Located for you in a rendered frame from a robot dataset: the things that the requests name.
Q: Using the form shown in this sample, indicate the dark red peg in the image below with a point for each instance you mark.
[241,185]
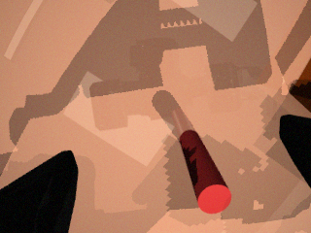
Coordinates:
[210,189]

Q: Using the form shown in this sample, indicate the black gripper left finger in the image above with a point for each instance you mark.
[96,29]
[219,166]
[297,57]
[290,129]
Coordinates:
[41,201]

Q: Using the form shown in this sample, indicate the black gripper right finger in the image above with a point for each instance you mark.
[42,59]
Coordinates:
[295,132]

